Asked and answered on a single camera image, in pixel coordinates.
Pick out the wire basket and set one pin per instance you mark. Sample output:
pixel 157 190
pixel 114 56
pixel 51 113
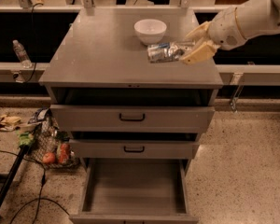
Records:
pixel 47 138

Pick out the crumpled snack wrappers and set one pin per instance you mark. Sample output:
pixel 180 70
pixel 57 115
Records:
pixel 9 123

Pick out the silver redbull can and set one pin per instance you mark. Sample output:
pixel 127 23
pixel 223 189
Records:
pixel 168 52

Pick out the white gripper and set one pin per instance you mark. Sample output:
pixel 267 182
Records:
pixel 224 31

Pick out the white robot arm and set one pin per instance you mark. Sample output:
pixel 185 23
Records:
pixel 256 18

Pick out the grey top drawer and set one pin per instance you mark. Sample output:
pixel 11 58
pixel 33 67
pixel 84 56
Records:
pixel 132 119

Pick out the grey middle drawer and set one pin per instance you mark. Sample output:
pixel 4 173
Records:
pixel 124 149

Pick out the white ceramic bowl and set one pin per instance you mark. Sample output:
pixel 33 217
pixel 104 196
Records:
pixel 150 31

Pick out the black pole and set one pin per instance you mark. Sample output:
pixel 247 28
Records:
pixel 12 173

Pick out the grey drawer cabinet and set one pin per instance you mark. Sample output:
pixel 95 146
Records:
pixel 101 62

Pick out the clear plastic water bottle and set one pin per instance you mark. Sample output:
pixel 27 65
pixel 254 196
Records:
pixel 22 55

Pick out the red snack packet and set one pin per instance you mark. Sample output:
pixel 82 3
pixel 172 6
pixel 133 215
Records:
pixel 63 153

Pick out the grey drawer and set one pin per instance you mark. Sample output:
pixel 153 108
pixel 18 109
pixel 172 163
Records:
pixel 132 119
pixel 124 149
pixel 132 191

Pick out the grey bottom drawer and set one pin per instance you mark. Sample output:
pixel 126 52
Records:
pixel 132 191

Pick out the red apple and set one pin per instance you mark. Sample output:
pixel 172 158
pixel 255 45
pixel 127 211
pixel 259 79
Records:
pixel 48 158

